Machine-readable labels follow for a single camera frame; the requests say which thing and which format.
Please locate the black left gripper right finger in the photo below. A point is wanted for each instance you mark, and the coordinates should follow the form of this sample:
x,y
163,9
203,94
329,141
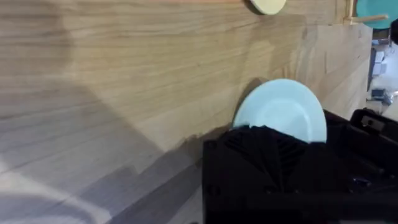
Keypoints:
x,y
303,165

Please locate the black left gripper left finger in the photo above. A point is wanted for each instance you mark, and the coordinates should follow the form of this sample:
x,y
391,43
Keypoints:
x,y
245,158

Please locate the wooden peg rack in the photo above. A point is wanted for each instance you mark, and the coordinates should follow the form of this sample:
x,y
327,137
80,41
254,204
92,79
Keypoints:
x,y
353,19

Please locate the light blue plate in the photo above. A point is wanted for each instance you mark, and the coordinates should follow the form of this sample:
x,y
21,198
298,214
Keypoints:
x,y
280,107

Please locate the cream plate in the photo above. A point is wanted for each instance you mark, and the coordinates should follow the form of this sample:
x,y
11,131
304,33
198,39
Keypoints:
x,y
269,6

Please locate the teal plate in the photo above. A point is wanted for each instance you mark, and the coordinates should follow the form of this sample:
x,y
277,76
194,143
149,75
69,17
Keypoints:
x,y
377,7

